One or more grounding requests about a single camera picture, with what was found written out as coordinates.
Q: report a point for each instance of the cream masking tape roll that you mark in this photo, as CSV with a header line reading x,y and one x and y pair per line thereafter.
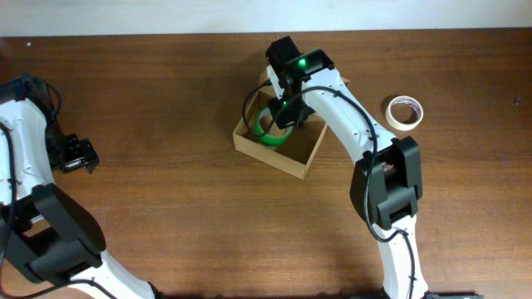
x,y
404,113

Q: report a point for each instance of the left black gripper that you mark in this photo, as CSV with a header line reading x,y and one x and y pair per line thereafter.
x,y
81,148

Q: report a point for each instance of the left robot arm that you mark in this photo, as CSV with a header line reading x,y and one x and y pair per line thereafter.
x,y
46,235

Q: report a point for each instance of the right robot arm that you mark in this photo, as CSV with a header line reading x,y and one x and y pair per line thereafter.
x,y
386,182

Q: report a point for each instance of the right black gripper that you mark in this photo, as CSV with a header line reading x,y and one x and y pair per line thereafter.
x,y
281,117

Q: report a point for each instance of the brown cardboard box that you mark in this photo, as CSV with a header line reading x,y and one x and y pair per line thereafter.
x,y
295,155

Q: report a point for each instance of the green tape roll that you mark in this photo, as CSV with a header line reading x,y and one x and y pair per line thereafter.
x,y
275,136

